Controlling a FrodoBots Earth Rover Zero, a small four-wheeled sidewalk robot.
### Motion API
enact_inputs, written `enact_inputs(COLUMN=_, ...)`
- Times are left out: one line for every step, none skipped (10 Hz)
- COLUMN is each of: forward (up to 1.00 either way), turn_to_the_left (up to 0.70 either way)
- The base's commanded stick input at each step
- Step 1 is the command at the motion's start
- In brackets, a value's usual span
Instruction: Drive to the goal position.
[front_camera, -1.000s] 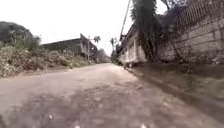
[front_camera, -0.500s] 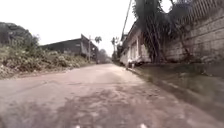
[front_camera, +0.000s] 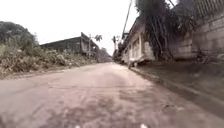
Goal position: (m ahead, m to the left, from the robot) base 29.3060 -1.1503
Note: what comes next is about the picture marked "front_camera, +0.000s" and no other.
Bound dark trees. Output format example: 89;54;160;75
96;47;114;64

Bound palm tree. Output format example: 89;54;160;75
111;34;120;52
94;34;104;44

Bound pale thin pole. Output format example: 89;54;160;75
87;36;92;60

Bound pale building with pillars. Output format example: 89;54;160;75
119;16;156;66

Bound grey concrete road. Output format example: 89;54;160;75
0;62;224;128

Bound leaning dark pole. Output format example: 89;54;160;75
120;0;134;40

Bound dark shed building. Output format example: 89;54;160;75
39;31;101;61

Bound concrete roadside gutter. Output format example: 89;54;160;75
128;65;224;118

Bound overgrown bushes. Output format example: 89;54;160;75
0;39;98;78

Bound large dark tree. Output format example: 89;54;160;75
0;20;40;51

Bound grey block wall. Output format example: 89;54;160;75
168;0;224;62

